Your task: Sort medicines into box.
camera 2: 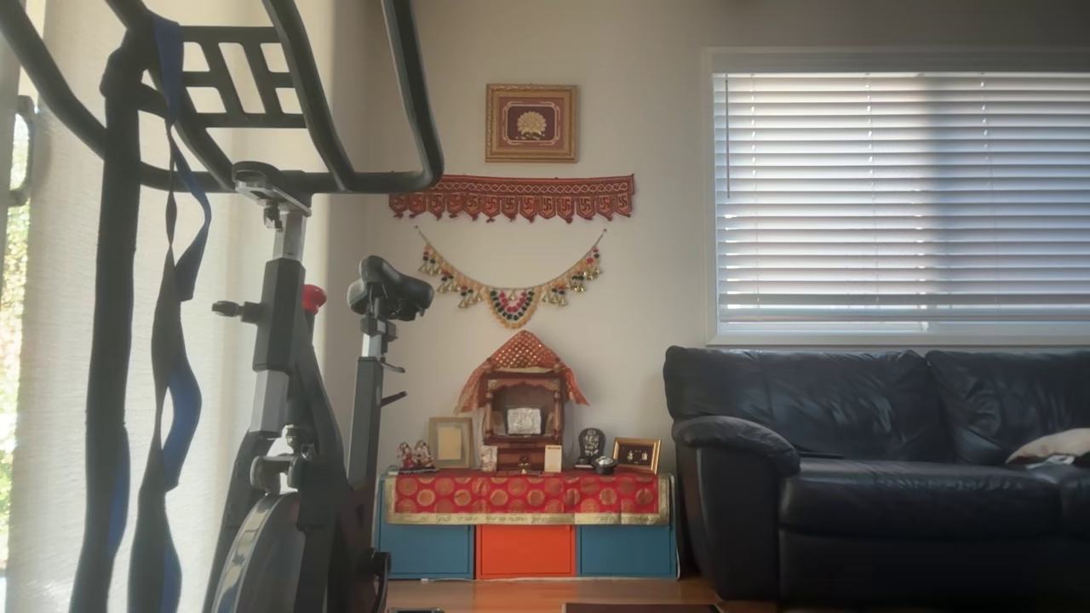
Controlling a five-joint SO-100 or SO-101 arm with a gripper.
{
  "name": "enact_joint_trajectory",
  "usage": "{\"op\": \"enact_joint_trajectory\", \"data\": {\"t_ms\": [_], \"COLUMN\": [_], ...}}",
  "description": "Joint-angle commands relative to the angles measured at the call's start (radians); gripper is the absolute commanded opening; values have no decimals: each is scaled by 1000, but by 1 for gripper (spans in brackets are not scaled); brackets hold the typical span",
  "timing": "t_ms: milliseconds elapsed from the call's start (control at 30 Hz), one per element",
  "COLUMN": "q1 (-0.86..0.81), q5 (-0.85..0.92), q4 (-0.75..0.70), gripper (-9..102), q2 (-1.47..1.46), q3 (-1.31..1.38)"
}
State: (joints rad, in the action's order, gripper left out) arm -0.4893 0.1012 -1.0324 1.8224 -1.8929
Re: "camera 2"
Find red gold shrine cloth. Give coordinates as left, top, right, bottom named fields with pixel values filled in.
left=456, top=330, right=588, bottom=414

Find small wooden shrine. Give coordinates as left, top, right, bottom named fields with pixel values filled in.
left=481, top=368, right=567, bottom=472

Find red gold table runner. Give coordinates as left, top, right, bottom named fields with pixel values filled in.
left=383, top=471, right=671, bottom=525

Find orange storage bin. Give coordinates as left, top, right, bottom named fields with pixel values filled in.
left=476, top=524, right=577, bottom=580

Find blue storage bin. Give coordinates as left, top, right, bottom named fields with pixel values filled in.
left=377, top=523, right=474, bottom=581
left=578, top=524, right=677, bottom=580

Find black grey exercise bike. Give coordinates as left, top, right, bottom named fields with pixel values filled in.
left=0, top=0, right=445, bottom=613

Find dark floor rug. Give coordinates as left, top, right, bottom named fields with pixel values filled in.
left=562, top=602, right=725, bottom=613

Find black leather sofa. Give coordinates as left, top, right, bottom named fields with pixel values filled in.
left=663, top=345, right=1090, bottom=607

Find white window blinds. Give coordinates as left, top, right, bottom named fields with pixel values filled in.
left=714, top=72, right=1090, bottom=335

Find blue black resistance band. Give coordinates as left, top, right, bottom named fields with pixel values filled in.
left=128, top=13, right=214, bottom=613

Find white sheer curtain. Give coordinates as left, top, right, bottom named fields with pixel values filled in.
left=0, top=0, right=341, bottom=613

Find white cushion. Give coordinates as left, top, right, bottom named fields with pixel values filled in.
left=1005, top=428, right=1090, bottom=469

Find beaded wall garland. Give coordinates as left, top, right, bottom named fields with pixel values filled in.
left=416, top=226, right=607, bottom=329

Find red embroidered wall valance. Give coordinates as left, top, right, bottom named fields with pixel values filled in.
left=389, top=175, right=635, bottom=224

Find beige photo frame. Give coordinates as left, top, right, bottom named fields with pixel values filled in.
left=427, top=416, right=474, bottom=469

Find gold photo frame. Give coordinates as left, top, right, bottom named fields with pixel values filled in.
left=612, top=437, right=662, bottom=474

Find gold framed wall picture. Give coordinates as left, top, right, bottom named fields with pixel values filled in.
left=485, top=83, right=578, bottom=163

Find white window frame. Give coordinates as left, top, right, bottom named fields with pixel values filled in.
left=703, top=49, right=1090, bottom=347

